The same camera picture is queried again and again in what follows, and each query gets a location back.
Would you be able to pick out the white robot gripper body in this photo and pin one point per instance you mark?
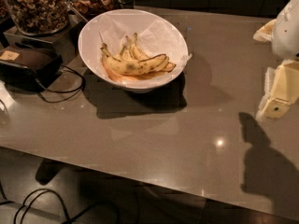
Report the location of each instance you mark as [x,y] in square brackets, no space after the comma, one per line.
[287,32]

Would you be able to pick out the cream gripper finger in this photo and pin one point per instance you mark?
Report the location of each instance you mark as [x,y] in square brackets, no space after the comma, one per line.
[264,34]
[281,90]

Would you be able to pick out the spotted yellow banana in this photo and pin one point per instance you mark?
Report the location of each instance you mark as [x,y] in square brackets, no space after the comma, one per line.
[133,66]

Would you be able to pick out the white paper bowl liner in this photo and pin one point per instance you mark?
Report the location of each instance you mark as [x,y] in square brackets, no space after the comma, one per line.
[155,36]

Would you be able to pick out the white ceramic bowl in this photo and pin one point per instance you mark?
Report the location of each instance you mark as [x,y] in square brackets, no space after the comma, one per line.
[89,49]

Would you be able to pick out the yellow banana bunch at back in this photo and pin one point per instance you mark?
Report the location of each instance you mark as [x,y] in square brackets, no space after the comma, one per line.
[131,50]

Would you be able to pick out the orange-yellow banana at left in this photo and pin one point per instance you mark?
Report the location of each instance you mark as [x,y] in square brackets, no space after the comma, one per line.
[114,75]

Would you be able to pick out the dark metal jar stand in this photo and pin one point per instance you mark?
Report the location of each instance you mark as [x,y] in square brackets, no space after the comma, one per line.
[64,42]

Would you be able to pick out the glass jar of mixed nuts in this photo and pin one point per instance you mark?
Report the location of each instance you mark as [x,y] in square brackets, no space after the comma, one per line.
[38,17]

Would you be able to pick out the black box with label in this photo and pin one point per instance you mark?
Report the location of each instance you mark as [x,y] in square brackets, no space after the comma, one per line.
[27,68]

